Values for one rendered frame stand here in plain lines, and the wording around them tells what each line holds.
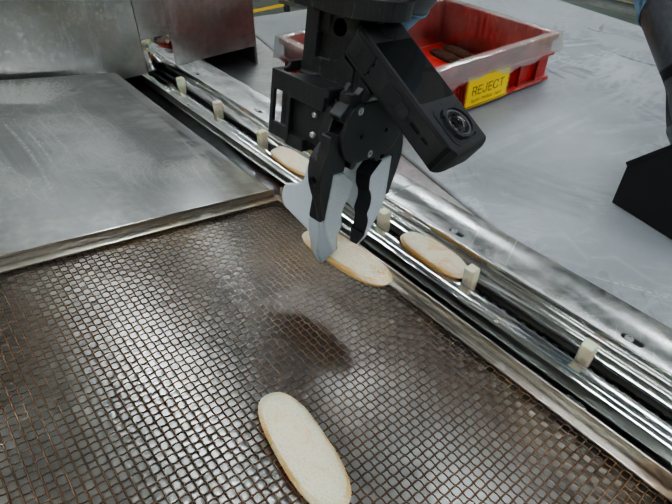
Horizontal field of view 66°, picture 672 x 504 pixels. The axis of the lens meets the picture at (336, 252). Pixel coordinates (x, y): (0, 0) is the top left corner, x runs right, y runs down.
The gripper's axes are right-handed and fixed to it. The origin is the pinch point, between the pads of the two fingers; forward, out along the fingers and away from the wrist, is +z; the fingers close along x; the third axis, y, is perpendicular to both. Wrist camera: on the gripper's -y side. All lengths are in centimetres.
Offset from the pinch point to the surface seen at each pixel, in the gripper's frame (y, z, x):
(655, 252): -18.8, 6.8, -40.8
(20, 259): 21.5, 5.7, 19.7
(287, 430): -8.4, 5.1, 14.1
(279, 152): 30.2, 7.4, -19.7
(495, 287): -8.4, 8.0, -17.5
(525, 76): 19, -1, -75
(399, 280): -2.5, 5.5, -6.5
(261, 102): 46, 6, -29
